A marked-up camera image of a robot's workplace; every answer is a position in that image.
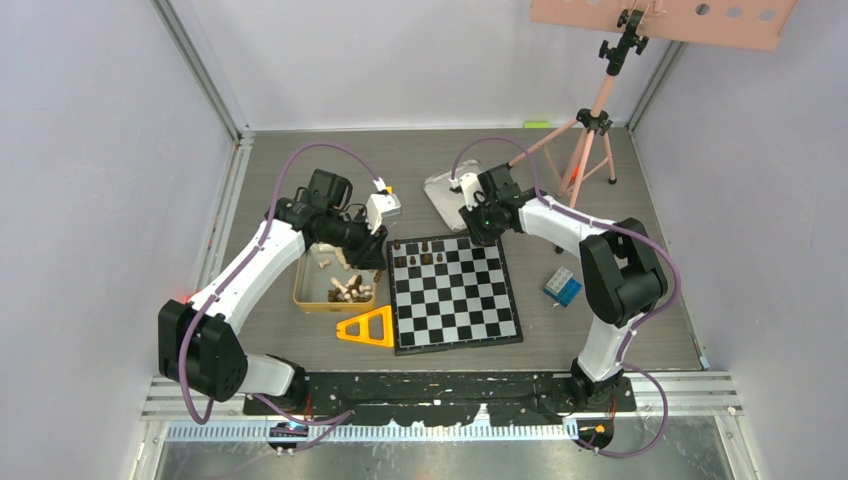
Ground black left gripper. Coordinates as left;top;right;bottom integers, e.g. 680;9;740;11
324;207;388;270

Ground gold tin box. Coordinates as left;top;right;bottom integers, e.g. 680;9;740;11
293;243;380;314

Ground tin lid with bears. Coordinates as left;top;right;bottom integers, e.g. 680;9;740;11
423;159;484;232

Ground black white folding chessboard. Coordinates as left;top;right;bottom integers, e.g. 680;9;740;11
385;235;524;356

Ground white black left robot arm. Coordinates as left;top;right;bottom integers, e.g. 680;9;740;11
158;169;401;414

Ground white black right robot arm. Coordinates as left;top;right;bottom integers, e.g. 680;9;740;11
449;165;668;411

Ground blue white lego block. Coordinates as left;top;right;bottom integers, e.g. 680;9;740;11
543;266;583;307

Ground small green block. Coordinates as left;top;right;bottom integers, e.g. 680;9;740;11
522;120;551;129

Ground pink tripod music stand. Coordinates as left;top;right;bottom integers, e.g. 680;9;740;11
530;0;796;207

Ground yellow triangular toy frame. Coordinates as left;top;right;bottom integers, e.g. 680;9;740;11
336;305;395;348

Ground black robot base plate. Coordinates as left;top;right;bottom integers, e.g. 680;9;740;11
243;371;637;427

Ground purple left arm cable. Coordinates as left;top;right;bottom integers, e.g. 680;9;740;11
177;142;389;455

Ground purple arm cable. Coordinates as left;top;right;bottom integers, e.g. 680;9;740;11
177;142;389;455
449;136;684;460

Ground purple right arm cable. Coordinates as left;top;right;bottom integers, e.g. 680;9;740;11
449;136;684;460

